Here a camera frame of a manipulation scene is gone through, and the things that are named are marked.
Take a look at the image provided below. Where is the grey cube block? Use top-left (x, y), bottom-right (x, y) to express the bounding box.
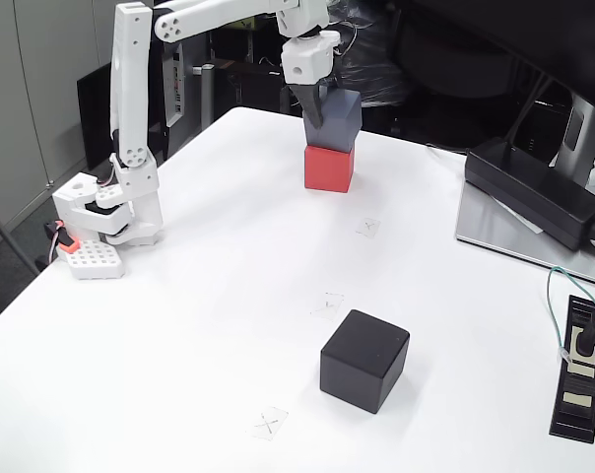
top-left (302, 90), bottom-right (364, 153)

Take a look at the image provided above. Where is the black cube block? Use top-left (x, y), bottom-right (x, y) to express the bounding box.
top-left (319, 308), bottom-right (411, 415)

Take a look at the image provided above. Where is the plastic wrapped black bin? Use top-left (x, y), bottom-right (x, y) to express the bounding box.
top-left (321, 0), bottom-right (410, 107)

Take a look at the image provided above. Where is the red cube block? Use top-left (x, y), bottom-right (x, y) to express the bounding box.
top-left (303, 143), bottom-right (356, 193)

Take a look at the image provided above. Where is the clear tape X mark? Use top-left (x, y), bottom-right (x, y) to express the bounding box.
top-left (355, 216), bottom-right (381, 238)
top-left (310, 291), bottom-right (346, 320)
top-left (247, 406), bottom-right (290, 441)

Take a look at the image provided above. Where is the black monitor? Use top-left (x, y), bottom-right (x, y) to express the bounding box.
top-left (395, 0), bottom-right (595, 119)

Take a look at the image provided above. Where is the black flat panel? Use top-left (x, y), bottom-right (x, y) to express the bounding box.
top-left (76, 61), bottom-right (170, 171)

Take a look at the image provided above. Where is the black power adapter brick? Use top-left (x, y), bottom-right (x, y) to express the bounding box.
top-left (463, 137), bottom-right (595, 252)

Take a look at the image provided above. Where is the white paper sheet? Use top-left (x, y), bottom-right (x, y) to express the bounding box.
top-left (494, 196), bottom-right (545, 236)

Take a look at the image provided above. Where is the silver monitor stand neck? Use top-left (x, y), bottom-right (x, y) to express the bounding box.
top-left (553, 93), bottom-right (595, 171)

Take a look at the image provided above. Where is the white perforated clamp block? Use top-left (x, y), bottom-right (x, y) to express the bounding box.
top-left (55, 238), bottom-right (127, 281)

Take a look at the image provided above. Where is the black power plug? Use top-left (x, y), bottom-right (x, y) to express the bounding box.
top-left (570, 300), bottom-right (595, 357)

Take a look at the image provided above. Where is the black power strip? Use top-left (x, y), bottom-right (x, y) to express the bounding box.
top-left (548, 294), bottom-right (595, 444)

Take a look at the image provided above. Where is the grey metal post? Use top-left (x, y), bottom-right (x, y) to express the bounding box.
top-left (193, 62), bottom-right (216, 124)

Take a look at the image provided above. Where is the silver monitor base plate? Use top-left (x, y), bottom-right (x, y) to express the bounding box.
top-left (455, 181), bottom-right (595, 290)

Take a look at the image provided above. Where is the orange connector with wires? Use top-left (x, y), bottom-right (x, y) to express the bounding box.
top-left (44, 220), bottom-right (80, 267)

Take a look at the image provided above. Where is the green thin cable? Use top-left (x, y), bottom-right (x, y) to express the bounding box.
top-left (546, 265), bottom-right (595, 362)

